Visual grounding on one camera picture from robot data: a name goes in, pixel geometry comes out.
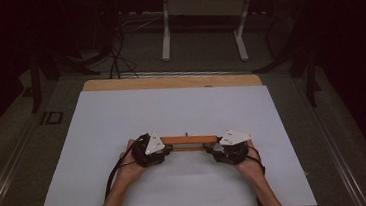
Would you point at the floor socket plate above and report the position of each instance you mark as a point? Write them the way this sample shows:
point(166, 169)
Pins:
point(52, 117)

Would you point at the wooden board with pegs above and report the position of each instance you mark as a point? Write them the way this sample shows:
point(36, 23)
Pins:
point(189, 140)

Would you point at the person's right hand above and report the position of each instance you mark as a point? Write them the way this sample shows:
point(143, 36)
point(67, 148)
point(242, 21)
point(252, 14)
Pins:
point(250, 164)

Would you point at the white metal desk frame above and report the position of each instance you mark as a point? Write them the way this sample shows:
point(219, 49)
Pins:
point(202, 7)

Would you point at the wooden table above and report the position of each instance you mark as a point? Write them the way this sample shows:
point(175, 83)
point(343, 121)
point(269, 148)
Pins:
point(169, 81)

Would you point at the metal floor rail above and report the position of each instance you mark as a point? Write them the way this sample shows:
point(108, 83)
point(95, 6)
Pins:
point(335, 150)
point(4, 185)

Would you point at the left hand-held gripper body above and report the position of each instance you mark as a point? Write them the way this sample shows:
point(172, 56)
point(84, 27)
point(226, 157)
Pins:
point(148, 151)

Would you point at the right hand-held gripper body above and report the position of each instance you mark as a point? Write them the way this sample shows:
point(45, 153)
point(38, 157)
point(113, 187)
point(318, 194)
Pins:
point(231, 147)

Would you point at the person's left hand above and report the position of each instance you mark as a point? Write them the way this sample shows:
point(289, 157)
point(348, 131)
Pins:
point(130, 169)

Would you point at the white table mat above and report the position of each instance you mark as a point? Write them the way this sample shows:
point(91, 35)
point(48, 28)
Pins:
point(171, 110)

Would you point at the black metal stand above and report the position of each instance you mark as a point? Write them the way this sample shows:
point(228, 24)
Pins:
point(311, 78)
point(34, 82)

